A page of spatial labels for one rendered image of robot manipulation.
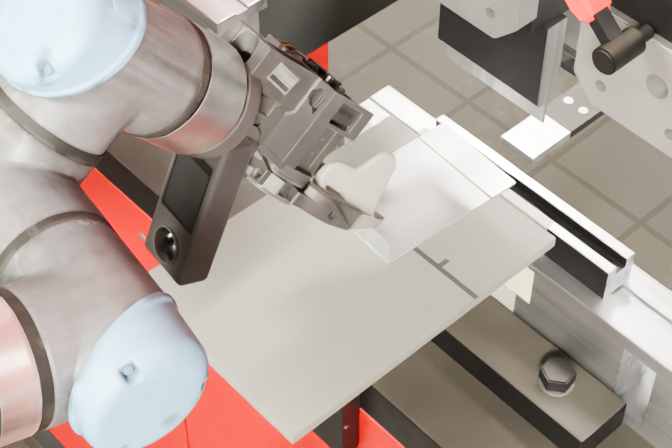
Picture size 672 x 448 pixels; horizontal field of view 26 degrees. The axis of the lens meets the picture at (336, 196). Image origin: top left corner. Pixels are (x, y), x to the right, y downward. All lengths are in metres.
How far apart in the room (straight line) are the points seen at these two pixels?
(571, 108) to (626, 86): 0.28
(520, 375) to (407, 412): 0.09
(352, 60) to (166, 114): 1.92
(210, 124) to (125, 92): 0.08
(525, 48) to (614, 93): 0.12
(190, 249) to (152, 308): 0.22
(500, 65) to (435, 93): 1.61
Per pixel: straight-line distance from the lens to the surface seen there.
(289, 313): 1.05
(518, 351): 1.15
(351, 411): 1.19
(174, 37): 0.81
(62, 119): 0.79
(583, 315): 1.11
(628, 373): 1.14
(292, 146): 0.92
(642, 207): 2.52
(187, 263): 0.94
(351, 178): 0.99
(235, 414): 1.44
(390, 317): 1.04
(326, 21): 1.62
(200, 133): 0.85
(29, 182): 0.79
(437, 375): 1.17
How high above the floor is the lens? 1.82
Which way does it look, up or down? 47 degrees down
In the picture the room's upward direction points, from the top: straight up
